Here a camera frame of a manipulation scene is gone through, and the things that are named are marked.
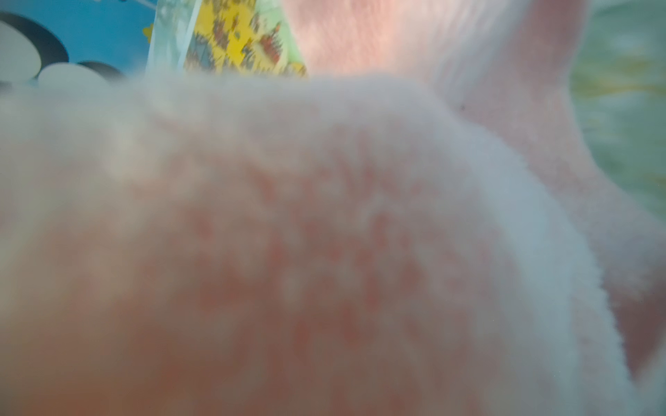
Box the yellow Chinese history picture book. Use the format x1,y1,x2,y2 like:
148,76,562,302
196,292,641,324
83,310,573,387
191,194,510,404
147,0,307,77

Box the pink cloth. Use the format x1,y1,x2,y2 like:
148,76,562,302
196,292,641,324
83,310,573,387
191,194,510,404
1,1,665,415

